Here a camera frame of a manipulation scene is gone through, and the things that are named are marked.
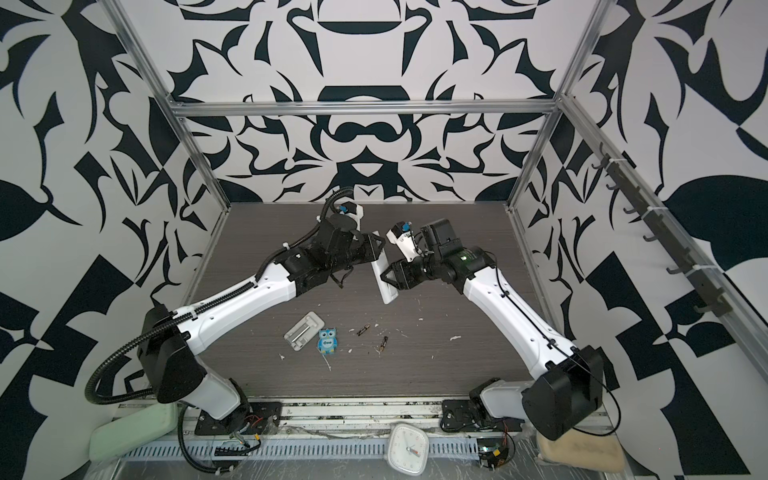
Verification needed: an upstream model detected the white remote control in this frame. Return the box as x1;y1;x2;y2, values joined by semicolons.
372;253;399;305

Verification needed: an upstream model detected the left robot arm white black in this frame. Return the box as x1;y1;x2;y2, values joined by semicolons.
138;214;385;420

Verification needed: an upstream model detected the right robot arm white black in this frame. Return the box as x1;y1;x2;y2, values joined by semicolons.
377;219;606;440

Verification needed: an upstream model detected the white battery cover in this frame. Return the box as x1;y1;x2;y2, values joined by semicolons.
284;311;325;351

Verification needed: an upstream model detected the blue owl toy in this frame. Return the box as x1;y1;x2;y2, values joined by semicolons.
317;328;338;355

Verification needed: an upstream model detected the white square clock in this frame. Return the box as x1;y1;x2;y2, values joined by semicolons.
386;423;430;476

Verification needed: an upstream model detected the small green circuit board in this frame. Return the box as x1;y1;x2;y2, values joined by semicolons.
477;437;510;470

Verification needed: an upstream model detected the beige foam pad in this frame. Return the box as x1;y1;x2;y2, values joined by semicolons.
536;430;627;473

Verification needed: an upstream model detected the green foam pad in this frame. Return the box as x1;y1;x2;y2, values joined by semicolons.
88;404;178;462

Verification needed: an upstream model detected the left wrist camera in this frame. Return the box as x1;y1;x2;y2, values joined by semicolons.
336;201;364;230

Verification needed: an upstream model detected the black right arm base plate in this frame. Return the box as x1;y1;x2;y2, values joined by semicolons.
439;399;486;433

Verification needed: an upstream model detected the aluminium frame corner post left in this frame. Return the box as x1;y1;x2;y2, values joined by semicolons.
99;0;231;212

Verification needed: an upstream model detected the aluminium frame corner post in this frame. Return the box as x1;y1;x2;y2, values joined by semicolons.
506;0;616;212
99;0;231;212

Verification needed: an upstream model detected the white slotted cable duct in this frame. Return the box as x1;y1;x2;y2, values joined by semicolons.
122;438;479;461

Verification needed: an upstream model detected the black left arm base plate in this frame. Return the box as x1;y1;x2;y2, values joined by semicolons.
194;401;283;436

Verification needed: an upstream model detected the aluminium frame top bar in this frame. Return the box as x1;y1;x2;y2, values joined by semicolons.
170;99;555;118

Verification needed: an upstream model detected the black hook rail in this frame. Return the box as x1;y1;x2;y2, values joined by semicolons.
594;142;733;317

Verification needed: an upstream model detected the aluminium frame corner post right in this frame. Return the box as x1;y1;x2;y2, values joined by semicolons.
506;0;616;212

